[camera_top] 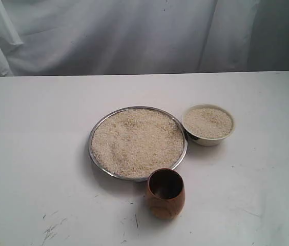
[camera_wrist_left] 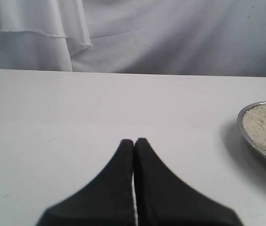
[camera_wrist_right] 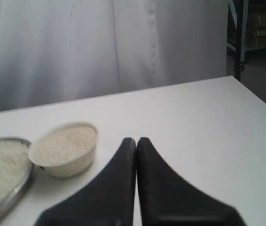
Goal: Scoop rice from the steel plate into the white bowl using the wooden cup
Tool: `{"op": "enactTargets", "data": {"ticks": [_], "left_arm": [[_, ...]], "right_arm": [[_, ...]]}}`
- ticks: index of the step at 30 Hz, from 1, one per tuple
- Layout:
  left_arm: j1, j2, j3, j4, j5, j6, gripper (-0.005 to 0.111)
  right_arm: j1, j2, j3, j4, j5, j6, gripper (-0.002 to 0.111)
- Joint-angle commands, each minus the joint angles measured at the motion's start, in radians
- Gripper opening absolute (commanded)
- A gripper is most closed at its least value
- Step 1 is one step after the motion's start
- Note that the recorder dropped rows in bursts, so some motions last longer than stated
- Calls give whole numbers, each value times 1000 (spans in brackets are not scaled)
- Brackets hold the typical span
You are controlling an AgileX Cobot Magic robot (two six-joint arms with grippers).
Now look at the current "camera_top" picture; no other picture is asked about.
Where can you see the brown wooden cup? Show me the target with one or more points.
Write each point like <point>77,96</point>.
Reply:
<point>165,194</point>

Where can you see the small white rice bowl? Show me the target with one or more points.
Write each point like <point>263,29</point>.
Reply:
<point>207,125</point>

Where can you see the round steel rice plate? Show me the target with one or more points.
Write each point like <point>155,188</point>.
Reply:
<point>132,142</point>

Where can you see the white backdrop curtain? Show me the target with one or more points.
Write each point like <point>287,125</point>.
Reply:
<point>42,38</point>

